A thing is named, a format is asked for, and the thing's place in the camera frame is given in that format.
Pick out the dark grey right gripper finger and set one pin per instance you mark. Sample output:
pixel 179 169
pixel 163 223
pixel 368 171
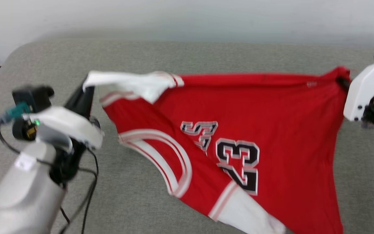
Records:
pixel 343 84

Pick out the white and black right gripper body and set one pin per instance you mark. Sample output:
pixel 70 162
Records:
pixel 365 87

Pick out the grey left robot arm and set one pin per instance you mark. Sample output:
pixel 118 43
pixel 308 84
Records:
pixel 24 191

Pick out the red basketball jersey number 23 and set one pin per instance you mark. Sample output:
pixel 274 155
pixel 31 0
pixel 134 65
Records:
pixel 271 113

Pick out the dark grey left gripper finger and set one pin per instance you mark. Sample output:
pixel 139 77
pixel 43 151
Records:
pixel 78 100
pixel 91 97

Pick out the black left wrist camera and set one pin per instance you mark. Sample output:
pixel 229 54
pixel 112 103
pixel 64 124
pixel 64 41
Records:
pixel 31 97

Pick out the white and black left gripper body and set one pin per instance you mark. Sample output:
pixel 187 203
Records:
pixel 70 126

